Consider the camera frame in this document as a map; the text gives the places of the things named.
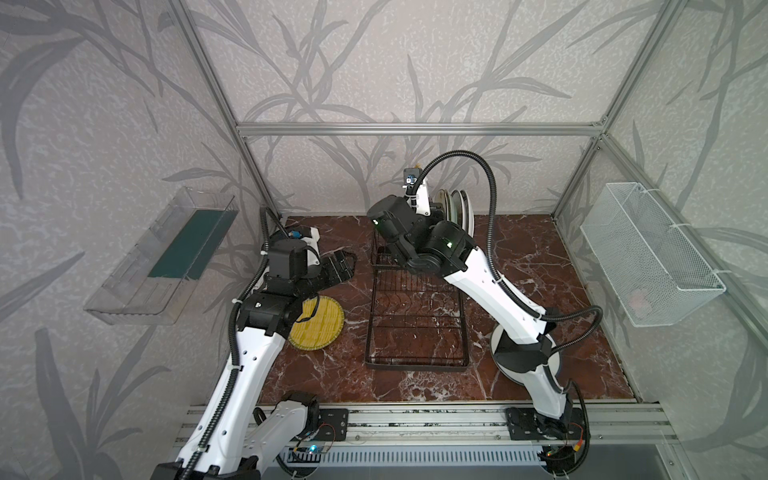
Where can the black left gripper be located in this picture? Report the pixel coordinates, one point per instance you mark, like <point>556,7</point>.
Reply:
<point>345,271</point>

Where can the cream plate with floral sprigs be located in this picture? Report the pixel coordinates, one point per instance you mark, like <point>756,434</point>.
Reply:
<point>440,203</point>

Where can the mint green flower plate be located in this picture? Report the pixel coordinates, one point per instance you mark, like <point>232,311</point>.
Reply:
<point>452,210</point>

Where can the white plate green text rim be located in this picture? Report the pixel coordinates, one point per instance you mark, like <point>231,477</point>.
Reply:
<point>470,215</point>

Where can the white plate orange sunburst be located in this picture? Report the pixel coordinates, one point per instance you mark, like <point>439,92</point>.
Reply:
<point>460,200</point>

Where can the white plate green clover emblem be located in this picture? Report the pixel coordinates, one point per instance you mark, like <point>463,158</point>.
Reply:
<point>521,363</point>

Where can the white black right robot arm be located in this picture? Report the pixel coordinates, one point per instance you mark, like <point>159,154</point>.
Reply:
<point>527,335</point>

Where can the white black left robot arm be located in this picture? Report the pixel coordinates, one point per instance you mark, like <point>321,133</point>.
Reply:
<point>291,271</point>

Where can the yellow woven round plate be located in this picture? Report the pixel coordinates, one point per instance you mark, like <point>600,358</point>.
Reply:
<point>320,324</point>

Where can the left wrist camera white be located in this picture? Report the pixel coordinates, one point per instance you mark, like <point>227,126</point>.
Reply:
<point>310,236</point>

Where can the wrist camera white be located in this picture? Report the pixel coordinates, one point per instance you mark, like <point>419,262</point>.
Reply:
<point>416,196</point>
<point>310,236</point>

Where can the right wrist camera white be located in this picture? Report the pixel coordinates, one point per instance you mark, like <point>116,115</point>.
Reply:
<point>416,196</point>

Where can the black wire dish rack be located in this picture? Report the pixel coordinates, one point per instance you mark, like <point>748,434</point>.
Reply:
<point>417,322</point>

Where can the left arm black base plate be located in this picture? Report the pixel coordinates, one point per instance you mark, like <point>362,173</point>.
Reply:
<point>326,424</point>

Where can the aluminium frame rail base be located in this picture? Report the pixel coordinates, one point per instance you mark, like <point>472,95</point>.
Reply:
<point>483,423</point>

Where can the clear plastic wall bin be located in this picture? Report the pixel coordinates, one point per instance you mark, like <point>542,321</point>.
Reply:
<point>153,283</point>

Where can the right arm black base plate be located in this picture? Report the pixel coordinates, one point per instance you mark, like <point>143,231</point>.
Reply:
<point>525,423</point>

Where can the white wire mesh basket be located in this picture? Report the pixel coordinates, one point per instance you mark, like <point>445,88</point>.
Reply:
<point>656,272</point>

